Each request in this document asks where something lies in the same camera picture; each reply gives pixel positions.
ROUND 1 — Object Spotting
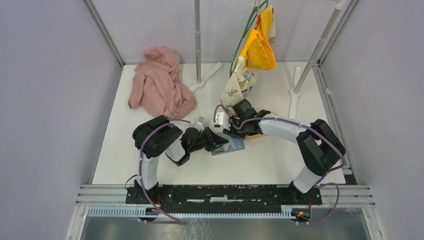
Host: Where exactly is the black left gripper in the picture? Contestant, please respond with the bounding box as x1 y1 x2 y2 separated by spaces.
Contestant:
188 126 229 154

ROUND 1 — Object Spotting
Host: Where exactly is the white credit card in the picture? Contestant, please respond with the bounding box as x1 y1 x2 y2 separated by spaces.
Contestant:
223 137 245 152

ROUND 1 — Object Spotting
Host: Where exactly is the yellow oval tray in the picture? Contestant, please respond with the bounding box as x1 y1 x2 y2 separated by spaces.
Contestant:
243 110 272 139

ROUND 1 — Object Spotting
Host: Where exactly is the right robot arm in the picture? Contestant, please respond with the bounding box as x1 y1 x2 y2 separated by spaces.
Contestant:
223 99 346 204

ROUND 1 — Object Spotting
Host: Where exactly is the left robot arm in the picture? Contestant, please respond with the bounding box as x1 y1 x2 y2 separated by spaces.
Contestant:
132 115 229 204

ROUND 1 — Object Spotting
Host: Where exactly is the left metal rack pole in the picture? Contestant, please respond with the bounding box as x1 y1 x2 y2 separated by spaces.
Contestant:
189 0 223 93

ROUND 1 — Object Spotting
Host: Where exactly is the metal rack pole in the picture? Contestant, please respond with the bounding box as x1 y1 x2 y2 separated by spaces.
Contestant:
288 0 345 119
189 0 223 93

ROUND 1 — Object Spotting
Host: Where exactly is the pink crumpled garment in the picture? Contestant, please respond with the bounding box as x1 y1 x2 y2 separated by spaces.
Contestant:
127 46 197 119

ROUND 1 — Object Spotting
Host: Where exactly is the cartoon print children's garment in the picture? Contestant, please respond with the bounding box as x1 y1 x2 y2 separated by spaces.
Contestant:
220 5 277 108

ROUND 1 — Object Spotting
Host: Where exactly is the green clothes hanger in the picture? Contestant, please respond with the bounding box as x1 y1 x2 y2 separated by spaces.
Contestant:
229 0 269 77

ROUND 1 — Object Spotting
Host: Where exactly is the right metal rack pole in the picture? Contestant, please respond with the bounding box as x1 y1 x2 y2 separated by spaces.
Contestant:
288 0 345 119

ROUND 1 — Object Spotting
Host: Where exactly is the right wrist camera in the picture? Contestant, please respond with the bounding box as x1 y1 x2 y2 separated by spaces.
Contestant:
211 111 230 134

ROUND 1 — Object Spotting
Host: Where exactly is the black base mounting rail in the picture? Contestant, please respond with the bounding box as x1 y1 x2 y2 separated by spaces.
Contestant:
125 184 323 215

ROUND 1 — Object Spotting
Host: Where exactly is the white slotted cable duct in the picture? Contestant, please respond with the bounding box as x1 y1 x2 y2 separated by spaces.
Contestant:
86 206 294 220

